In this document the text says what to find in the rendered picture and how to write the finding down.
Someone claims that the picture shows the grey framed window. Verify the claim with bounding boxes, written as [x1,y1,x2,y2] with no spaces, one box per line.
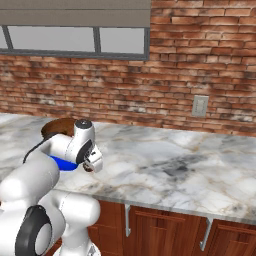
[0,24,151,62]

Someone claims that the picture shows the brown cupcake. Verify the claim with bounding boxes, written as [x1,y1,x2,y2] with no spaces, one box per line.
[82,162,95,173]

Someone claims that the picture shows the grey wall outlet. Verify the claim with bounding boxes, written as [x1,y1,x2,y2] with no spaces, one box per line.
[191,94,210,118]

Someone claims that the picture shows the grey window blind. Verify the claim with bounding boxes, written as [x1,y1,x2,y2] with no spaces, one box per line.
[0,0,152,30]

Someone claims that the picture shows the brown round wooden tray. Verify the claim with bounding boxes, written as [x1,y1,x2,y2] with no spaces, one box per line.
[40,117,77,140]

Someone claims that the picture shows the blue bowl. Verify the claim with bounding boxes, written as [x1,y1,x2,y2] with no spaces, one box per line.
[49,154,80,172]

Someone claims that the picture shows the grey metal cupboard handle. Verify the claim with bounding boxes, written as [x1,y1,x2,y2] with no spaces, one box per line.
[199,217,214,252]
[124,203,132,238]

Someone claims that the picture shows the brown wooden cupboard door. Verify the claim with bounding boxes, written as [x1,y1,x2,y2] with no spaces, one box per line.
[87,199,127,256]
[207,218,256,256]
[129,205,210,256]

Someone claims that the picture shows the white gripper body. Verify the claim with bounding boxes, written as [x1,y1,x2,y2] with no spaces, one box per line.
[85,149,104,174]

